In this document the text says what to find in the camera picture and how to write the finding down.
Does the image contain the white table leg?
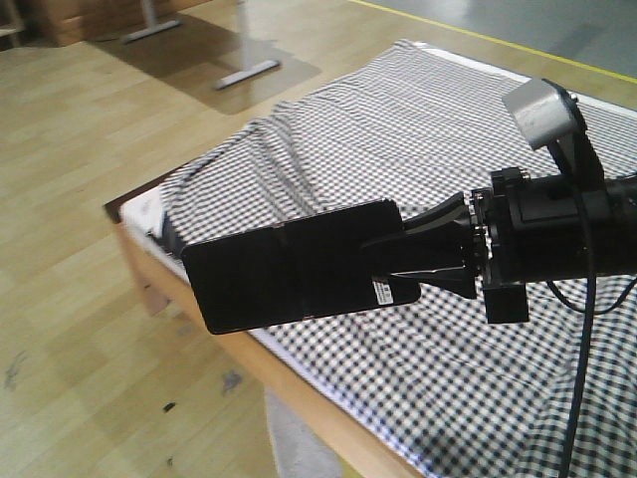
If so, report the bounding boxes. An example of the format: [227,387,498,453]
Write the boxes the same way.
[213,0,281,91]

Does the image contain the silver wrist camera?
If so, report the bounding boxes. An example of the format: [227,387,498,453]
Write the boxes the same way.
[502,78,586,150]

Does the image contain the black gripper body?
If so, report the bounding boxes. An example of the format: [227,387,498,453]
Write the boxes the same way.
[472,167,589,324]

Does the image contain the black smartphone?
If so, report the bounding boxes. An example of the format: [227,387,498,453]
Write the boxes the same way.
[181,200,419,319]

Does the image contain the black camera cable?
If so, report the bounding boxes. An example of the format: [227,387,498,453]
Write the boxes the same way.
[544,178,637,478]

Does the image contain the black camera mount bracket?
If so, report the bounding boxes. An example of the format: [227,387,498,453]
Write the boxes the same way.
[542,79,605,191]

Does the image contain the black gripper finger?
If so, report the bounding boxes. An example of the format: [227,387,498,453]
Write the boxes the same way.
[371,266,477,300]
[402,192,471,237]

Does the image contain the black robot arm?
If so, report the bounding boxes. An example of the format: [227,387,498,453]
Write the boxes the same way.
[361,168,636,324]

